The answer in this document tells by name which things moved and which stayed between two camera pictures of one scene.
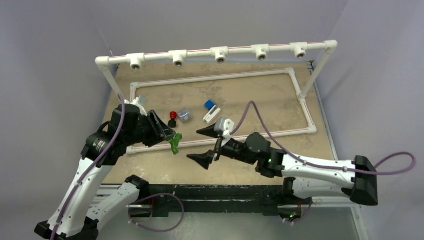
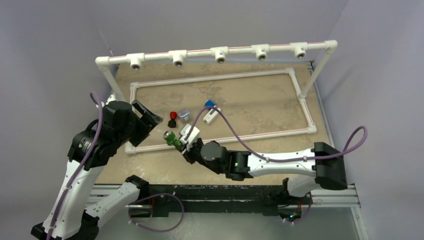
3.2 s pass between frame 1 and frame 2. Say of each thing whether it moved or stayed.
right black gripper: moved
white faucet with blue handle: stayed
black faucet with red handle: stayed
